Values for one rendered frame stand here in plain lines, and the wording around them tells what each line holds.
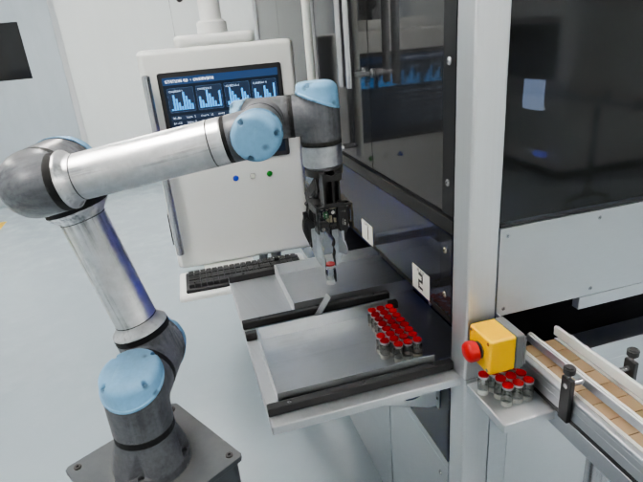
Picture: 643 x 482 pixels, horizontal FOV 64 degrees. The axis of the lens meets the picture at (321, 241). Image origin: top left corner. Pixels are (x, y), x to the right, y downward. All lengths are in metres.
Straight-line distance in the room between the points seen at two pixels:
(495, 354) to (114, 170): 0.71
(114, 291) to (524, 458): 0.99
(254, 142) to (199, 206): 1.10
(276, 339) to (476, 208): 0.59
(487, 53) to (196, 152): 0.48
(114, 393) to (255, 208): 1.04
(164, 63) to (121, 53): 4.56
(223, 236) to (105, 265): 0.89
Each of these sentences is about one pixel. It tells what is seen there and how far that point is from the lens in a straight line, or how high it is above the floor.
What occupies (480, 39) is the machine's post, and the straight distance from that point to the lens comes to 0.91.
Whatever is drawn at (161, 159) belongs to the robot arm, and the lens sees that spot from 0.83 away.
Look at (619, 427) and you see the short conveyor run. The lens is 1.02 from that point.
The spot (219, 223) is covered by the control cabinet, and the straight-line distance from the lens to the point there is 1.89.
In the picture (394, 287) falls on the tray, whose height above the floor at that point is 0.90.
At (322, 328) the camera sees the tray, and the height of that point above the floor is 0.88.
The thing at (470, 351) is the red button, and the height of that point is 1.01.
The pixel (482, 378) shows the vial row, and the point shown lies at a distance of 1.08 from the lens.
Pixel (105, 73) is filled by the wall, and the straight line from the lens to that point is 6.37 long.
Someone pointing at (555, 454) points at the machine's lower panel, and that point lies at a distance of 1.44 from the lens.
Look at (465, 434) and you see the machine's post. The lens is 1.23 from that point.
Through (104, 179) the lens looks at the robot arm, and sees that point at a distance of 0.86.
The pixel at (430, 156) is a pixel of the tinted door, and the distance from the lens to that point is 1.08.
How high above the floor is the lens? 1.57
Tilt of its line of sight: 22 degrees down
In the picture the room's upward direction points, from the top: 5 degrees counter-clockwise
